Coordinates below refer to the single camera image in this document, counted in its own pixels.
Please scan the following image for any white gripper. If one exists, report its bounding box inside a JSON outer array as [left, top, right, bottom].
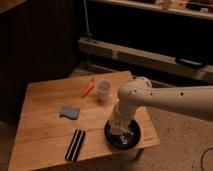
[[109, 102, 135, 130]]

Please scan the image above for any white plastic bottle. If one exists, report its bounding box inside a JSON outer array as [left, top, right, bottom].
[[110, 127, 122, 135]]

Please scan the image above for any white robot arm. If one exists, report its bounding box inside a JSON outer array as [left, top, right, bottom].
[[109, 77, 213, 135]]

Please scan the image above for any dark ceramic bowl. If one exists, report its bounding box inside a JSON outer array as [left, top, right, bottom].
[[104, 120, 141, 150]]

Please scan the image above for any clear plastic cup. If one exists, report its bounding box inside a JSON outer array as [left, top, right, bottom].
[[95, 80, 111, 102]]

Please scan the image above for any orange carrot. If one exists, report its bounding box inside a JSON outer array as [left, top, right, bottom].
[[80, 77, 95, 98]]

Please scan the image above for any blue sponge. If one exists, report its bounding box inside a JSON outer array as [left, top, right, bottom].
[[59, 106, 80, 120]]

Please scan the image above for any black white striped block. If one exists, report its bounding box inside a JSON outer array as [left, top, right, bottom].
[[65, 129, 86, 161]]

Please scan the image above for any wooden table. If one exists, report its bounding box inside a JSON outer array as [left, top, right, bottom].
[[7, 70, 160, 171]]

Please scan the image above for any grey metal beam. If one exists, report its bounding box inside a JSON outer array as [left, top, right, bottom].
[[78, 37, 213, 83]]

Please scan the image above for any vertical metal pole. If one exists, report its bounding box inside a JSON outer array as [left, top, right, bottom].
[[83, 0, 92, 41]]

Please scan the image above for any wooden shelf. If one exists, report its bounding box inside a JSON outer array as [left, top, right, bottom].
[[91, 0, 213, 21]]

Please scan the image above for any black handle on beam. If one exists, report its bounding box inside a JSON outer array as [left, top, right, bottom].
[[175, 58, 207, 69]]

